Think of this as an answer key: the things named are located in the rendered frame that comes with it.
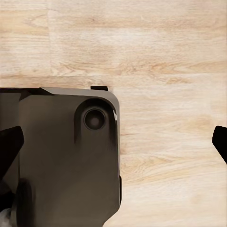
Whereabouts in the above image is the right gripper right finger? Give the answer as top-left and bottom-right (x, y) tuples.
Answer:
(212, 126), (227, 164)

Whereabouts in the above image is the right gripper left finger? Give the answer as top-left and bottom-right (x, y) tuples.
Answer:
(0, 126), (25, 182)

